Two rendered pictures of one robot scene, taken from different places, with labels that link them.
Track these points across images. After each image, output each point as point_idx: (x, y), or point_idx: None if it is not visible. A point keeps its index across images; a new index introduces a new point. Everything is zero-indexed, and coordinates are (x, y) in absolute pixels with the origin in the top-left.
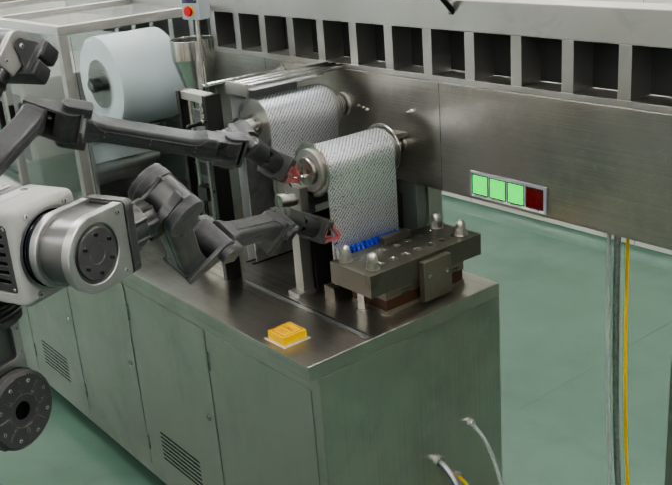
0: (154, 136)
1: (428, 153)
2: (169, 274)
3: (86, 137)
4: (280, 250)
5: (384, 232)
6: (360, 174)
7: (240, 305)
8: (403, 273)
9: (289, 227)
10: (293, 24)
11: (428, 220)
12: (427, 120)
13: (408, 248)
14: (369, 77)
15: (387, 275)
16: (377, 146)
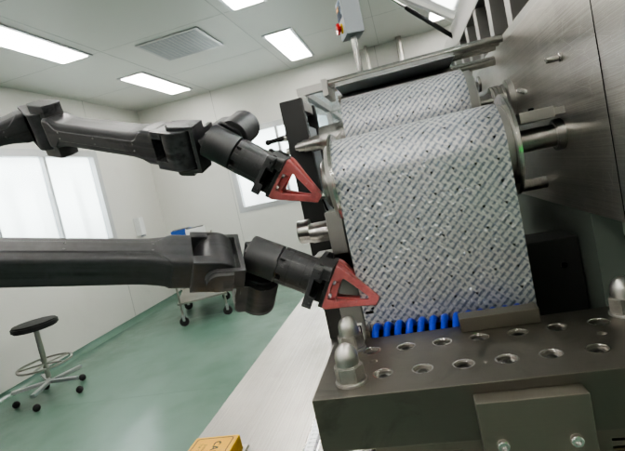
0: (93, 132)
1: (593, 138)
2: (309, 318)
3: (49, 140)
4: (260, 308)
5: (495, 306)
6: (417, 186)
7: (281, 378)
8: (420, 414)
9: (203, 268)
10: (477, 17)
11: None
12: (581, 59)
13: (490, 351)
14: (519, 32)
15: (366, 408)
16: (461, 132)
